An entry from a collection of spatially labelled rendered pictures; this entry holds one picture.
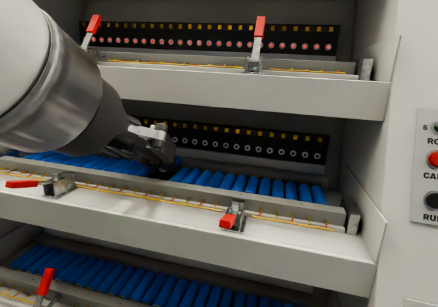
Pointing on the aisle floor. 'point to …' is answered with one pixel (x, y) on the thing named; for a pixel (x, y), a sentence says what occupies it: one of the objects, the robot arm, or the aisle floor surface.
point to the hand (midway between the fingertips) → (157, 158)
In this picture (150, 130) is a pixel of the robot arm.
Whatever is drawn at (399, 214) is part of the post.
